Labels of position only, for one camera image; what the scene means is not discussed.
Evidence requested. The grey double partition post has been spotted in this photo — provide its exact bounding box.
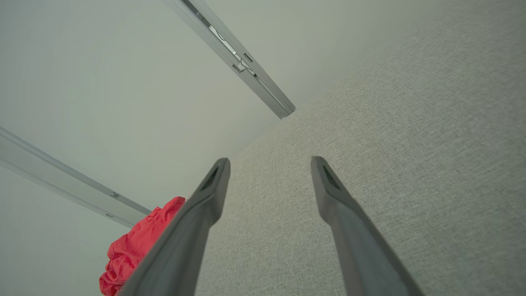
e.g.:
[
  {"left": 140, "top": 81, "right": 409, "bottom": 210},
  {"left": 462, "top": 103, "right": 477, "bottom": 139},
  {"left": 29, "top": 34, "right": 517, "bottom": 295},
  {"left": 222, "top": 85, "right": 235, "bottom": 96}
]
[{"left": 164, "top": 0, "right": 296, "bottom": 120}]

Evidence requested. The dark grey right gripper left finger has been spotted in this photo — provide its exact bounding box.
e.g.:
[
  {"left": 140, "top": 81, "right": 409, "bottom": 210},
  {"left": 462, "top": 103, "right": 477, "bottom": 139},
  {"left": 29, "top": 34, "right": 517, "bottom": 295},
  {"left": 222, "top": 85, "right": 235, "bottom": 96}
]
[{"left": 117, "top": 158, "right": 231, "bottom": 296}]

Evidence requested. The red jersey with striped trim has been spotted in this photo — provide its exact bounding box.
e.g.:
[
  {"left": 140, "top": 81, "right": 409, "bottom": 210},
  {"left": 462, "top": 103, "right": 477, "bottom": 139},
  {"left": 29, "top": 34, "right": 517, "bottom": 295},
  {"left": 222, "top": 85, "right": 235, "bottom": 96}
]
[{"left": 99, "top": 197, "right": 186, "bottom": 296}]

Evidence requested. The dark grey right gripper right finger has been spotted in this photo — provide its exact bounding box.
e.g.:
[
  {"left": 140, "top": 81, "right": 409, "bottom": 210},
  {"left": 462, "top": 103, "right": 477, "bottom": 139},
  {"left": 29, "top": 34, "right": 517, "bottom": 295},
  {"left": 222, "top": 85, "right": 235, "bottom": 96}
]
[{"left": 311, "top": 156, "right": 424, "bottom": 296}]

